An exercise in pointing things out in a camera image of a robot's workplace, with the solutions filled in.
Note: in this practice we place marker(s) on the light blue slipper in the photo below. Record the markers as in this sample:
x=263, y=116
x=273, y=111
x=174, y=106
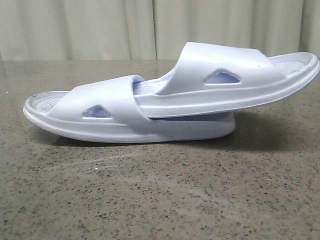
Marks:
x=209, y=78
x=107, y=112

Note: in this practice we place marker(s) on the pale green curtain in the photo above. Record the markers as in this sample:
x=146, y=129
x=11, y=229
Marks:
x=153, y=29

